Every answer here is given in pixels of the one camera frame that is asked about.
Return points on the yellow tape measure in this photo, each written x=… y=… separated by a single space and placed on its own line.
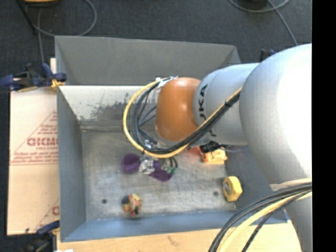
x=232 y=189

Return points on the grey metal bin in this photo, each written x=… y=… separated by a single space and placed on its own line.
x=110 y=62

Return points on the black cylinder on white bracket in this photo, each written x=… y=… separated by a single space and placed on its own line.
x=209 y=147

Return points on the brown cardboard board, red print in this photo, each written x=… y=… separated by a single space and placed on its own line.
x=31 y=167

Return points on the multicoloured toy figure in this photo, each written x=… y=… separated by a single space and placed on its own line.
x=132 y=204

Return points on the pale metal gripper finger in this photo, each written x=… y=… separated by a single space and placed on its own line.
x=147 y=166

